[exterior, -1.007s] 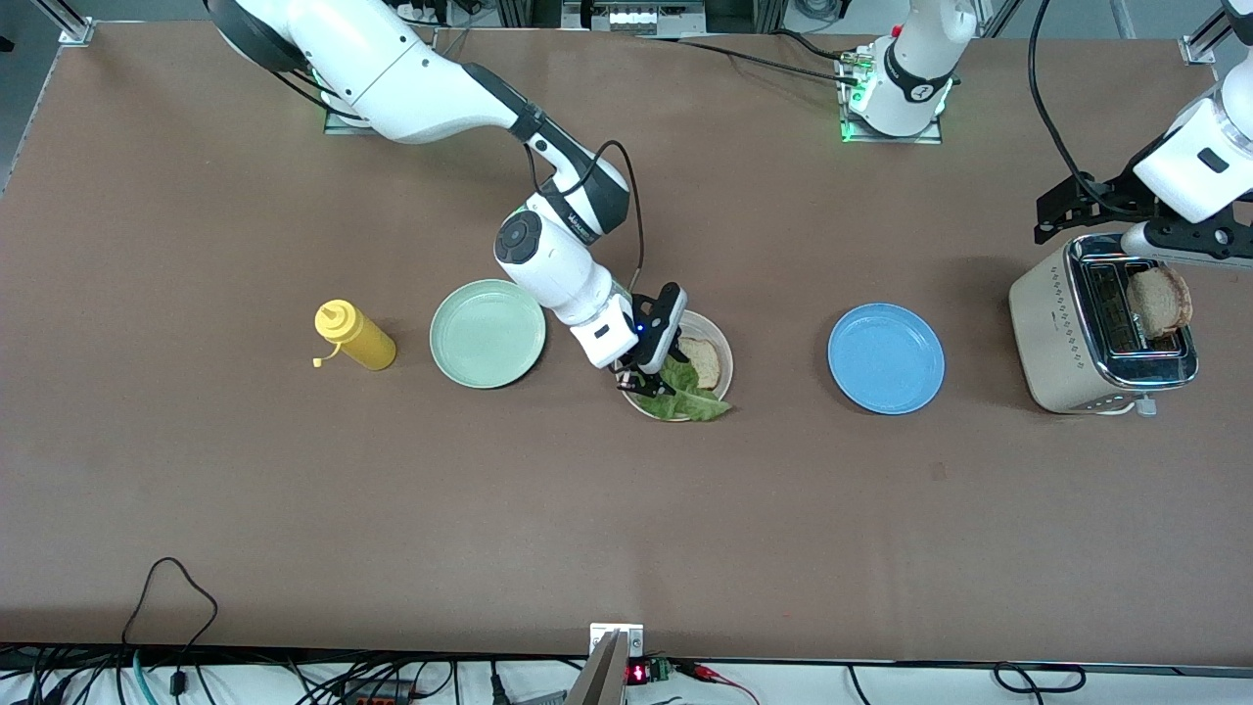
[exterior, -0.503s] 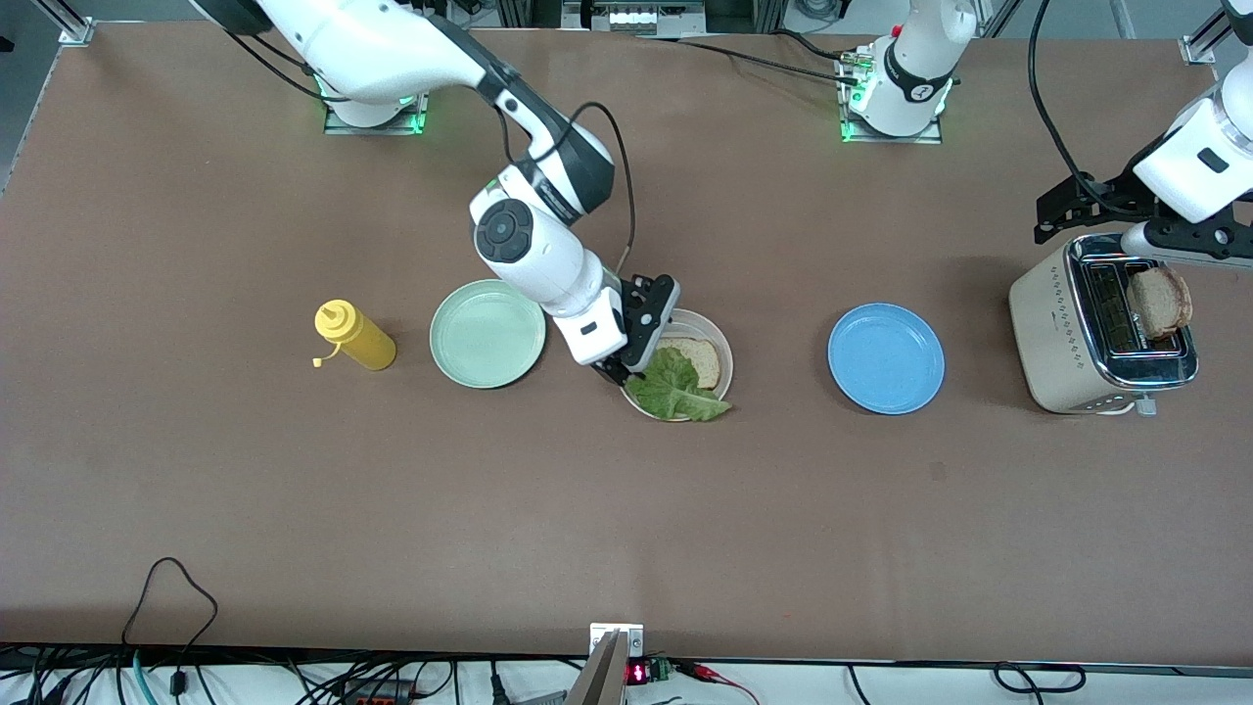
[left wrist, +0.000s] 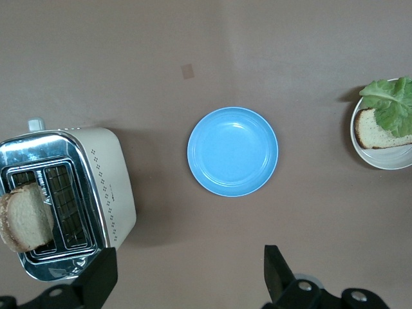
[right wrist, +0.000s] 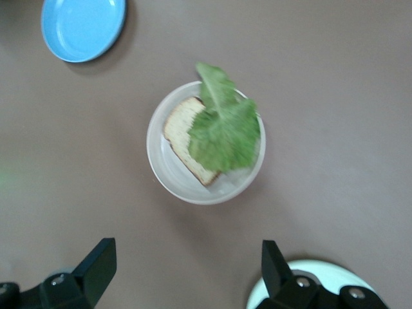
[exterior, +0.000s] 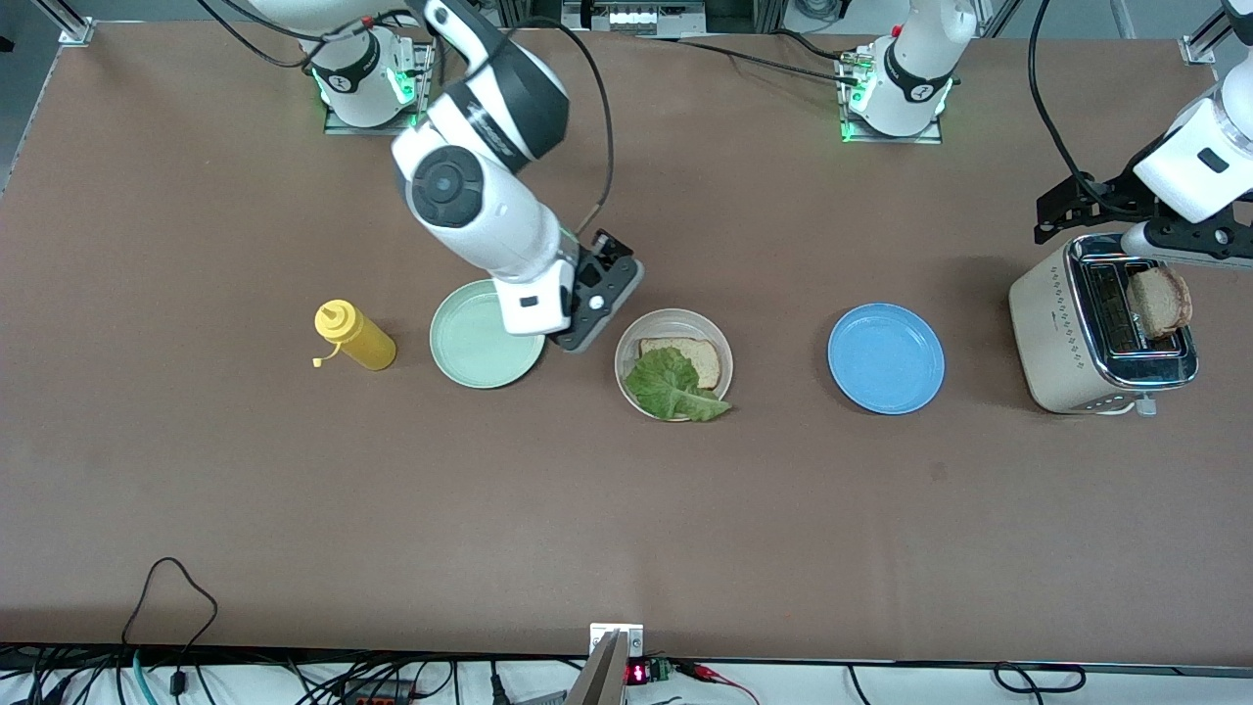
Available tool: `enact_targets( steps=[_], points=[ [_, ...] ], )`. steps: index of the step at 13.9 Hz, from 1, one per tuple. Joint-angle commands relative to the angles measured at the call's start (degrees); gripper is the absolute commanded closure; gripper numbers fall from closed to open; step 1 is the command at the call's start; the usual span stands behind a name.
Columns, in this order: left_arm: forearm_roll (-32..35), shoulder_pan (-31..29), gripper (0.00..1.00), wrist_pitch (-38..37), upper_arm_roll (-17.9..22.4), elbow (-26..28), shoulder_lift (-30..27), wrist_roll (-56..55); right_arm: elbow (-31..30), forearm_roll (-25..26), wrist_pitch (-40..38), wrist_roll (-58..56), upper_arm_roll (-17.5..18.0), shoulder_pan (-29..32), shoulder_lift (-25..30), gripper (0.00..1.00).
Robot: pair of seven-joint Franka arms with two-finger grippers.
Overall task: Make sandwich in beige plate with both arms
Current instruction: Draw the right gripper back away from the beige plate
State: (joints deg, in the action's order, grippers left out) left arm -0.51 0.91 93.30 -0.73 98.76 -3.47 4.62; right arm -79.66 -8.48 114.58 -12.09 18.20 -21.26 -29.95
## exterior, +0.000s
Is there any bread slice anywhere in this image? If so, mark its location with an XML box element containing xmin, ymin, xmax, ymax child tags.
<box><xmin>1126</xmin><ymin>266</ymin><xmax>1193</xmax><ymax>340</ymax></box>
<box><xmin>639</xmin><ymin>337</ymin><xmax>723</xmax><ymax>391</ymax></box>

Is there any green lettuce leaf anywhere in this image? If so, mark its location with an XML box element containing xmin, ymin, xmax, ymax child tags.
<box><xmin>624</xmin><ymin>346</ymin><xmax>733</xmax><ymax>424</ymax></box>

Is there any yellow squeeze bottle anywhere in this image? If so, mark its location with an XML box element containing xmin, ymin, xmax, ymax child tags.
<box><xmin>313</xmin><ymin>300</ymin><xmax>397</xmax><ymax>372</ymax></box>

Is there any light green plate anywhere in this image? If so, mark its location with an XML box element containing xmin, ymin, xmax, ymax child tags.
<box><xmin>429</xmin><ymin>279</ymin><xmax>547</xmax><ymax>390</ymax></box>

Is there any beige plate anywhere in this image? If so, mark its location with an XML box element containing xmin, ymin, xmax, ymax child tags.
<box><xmin>614</xmin><ymin>308</ymin><xmax>734</xmax><ymax>423</ymax></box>

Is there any blue plate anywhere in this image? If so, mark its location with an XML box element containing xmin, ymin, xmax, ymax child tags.
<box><xmin>827</xmin><ymin>303</ymin><xmax>947</xmax><ymax>416</ymax></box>

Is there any beige chrome toaster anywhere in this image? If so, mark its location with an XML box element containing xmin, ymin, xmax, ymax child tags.
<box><xmin>1008</xmin><ymin>233</ymin><xmax>1200</xmax><ymax>418</ymax></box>

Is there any grey equipment box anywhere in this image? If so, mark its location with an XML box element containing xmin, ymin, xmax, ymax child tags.
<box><xmin>561</xmin><ymin>0</ymin><xmax>708</xmax><ymax>37</ymax></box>

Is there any grey metal bar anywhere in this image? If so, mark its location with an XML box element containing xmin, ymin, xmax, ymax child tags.
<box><xmin>566</xmin><ymin>632</ymin><xmax>627</xmax><ymax>705</ymax></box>

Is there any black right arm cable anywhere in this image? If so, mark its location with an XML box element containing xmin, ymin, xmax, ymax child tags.
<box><xmin>196</xmin><ymin>0</ymin><xmax>616</xmax><ymax>241</ymax></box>

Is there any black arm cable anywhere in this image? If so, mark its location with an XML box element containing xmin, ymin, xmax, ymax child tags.
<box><xmin>196</xmin><ymin>0</ymin><xmax>616</xmax><ymax>241</ymax></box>
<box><xmin>1028</xmin><ymin>0</ymin><xmax>1132</xmax><ymax>216</ymax></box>

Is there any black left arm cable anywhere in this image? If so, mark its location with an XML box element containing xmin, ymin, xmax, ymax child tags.
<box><xmin>1028</xmin><ymin>0</ymin><xmax>1132</xmax><ymax>216</ymax></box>

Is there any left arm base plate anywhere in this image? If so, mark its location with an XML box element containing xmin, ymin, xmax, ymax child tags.
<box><xmin>840</xmin><ymin>49</ymin><xmax>944</xmax><ymax>146</ymax></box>

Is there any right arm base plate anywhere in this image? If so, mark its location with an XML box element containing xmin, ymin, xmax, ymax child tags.
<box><xmin>323</xmin><ymin>29</ymin><xmax>437</xmax><ymax>136</ymax></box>

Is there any black cable across table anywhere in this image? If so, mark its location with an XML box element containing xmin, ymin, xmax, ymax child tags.
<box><xmin>636</xmin><ymin>29</ymin><xmax>862</xmax><ymax>87</ymax></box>

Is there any silver mounting bracket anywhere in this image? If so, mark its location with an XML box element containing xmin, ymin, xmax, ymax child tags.
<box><xmin>589</xmin><ymin>624</ymin><xmax>645</xmax><ymax>659</ymax></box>

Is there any red clip cable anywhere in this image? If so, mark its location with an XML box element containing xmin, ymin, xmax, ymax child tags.
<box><xmin>675</xmin><ymin>661</ymin><xmax>763</xmax><ymax>705</ymax></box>

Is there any coiled black cable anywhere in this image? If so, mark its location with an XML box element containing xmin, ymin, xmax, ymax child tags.
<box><xmin>994</xmin><ymin>663</ymin><xmax>1088</xmax><ymax>694</ymax></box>

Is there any thin black cable loop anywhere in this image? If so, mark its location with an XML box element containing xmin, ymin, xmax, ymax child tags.
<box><xmin>122</xmin><ymin>558</ymin><xmax>218</xmax><ymax>647</ymax></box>

